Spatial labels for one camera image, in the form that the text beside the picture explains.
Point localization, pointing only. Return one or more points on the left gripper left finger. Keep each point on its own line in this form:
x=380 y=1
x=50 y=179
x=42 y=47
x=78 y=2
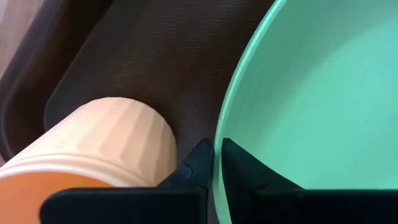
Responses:
x=140 y=205

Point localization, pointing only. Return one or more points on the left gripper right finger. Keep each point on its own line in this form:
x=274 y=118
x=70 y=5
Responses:
x=280 y=205

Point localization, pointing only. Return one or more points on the orange ribbed cup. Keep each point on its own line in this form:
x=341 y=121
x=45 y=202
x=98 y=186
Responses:
x=109 y=133

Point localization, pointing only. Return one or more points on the green plate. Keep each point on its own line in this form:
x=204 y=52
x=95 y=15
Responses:
x=311 y=93

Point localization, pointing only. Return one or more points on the brown plastic tray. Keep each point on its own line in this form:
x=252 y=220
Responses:
x=155 y=62

